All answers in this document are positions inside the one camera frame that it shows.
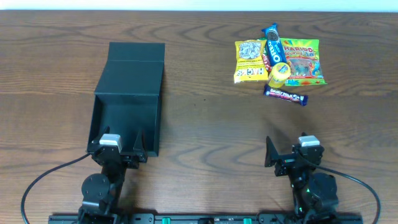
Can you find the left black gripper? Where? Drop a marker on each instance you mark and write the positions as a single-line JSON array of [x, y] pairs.
[[125, 156]]

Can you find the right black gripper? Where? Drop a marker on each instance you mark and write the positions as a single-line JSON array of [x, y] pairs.
[[286, 160]]

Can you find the black gift box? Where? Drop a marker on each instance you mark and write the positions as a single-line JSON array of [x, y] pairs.
[[127, 96]]

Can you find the yellow round candy tub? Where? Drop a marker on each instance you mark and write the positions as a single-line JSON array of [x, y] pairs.
[[279, 74]]

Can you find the green Haribo gummy bag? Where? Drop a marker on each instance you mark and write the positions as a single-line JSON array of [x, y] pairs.
[[303, 57]]

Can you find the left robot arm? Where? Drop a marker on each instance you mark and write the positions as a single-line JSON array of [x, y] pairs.
[[101, 191]]

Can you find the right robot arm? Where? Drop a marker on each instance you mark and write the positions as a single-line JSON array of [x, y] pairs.
[[314, 194]]

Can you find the blue Oreo cookie pack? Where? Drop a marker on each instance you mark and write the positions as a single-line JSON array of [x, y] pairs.
[[274, 46]]

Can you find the red striped candy pack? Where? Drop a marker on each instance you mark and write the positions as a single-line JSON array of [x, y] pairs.
[[265, 56]]

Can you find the purple Dairy Milk bar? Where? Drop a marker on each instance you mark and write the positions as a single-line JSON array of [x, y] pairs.
[[302, 100]]

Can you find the yellow Hacks candy bag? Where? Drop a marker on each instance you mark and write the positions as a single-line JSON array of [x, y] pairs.
[[249, 61]]

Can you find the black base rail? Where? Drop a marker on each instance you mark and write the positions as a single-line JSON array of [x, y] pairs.
[[148, 218]]

